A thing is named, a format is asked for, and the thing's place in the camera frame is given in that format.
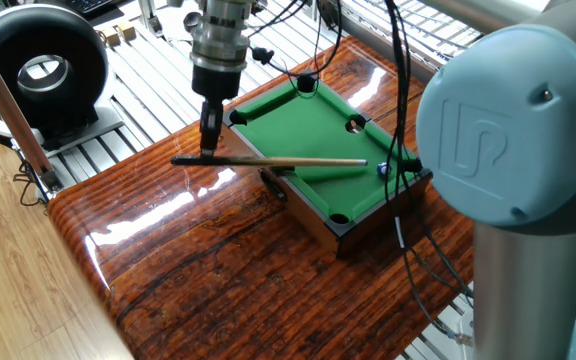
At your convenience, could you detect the aluminium upright bracket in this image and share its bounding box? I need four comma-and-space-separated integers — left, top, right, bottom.
136, 0, 165, 40

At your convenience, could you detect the tangled cable bundle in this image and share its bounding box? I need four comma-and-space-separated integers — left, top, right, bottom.
11, 159, 49, 209

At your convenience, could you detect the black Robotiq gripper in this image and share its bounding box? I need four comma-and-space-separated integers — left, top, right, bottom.
191, 64, 242, 157

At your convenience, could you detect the wooden pool cue black handle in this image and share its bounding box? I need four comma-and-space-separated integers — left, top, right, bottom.
170, 154, 368, 169

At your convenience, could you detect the black cable with white label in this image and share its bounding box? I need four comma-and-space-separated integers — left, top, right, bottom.
382, 0, 474, 301

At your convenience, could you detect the mini green felt pool table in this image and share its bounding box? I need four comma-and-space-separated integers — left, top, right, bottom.
220, 68, 433, 259

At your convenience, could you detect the black keyboard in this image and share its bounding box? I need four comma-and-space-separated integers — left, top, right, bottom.
60, 0, 114, 15

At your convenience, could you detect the black wrist module cable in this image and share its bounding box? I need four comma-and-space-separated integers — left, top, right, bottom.
250, 0, 344, 81

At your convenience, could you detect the small wooden block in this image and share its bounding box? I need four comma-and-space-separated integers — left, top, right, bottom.
100, 27, 121, 47
116, 20, 137, 41

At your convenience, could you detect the cable with metal plug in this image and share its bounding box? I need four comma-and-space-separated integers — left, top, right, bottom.
385, 0, 475, 349

